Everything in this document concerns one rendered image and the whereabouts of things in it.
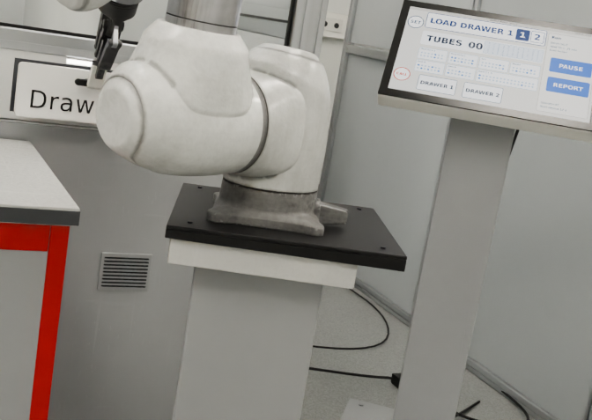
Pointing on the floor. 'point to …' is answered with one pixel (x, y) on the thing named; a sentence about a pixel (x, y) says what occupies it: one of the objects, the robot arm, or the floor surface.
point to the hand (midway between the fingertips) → (97, 74)
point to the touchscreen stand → (449, 276)
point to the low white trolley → (30, 277)
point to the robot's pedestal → (249, 330)
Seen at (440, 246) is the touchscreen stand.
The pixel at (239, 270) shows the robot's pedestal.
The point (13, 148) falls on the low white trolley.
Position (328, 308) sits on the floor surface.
